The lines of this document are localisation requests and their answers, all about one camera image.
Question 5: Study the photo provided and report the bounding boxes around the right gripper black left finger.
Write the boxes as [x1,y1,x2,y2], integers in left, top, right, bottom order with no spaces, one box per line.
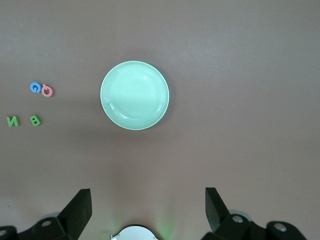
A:
[0,188,93,240]

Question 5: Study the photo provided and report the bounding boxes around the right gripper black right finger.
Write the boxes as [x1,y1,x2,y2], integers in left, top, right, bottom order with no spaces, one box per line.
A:
[202,187,308,240]

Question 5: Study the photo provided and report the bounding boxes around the green foam letter B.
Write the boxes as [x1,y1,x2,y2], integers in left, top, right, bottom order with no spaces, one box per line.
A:
[29,114,43,126]

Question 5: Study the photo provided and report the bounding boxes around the green foam letter N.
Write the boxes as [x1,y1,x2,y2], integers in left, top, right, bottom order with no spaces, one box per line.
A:
[6,115,21,128]

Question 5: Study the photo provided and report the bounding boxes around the red foam letter Q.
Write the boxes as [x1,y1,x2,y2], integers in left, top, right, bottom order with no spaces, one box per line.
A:
[40,83,55,98]

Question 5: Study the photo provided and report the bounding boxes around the blue foam letter G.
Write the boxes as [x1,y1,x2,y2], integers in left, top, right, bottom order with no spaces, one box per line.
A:
[29,81,42,94]

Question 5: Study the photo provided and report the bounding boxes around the green round plate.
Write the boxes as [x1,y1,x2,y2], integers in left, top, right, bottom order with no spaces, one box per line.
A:
[99,60,170,131]

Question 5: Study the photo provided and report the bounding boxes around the brown table mat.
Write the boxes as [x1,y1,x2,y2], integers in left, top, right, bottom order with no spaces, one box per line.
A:
[0,0,320,240]

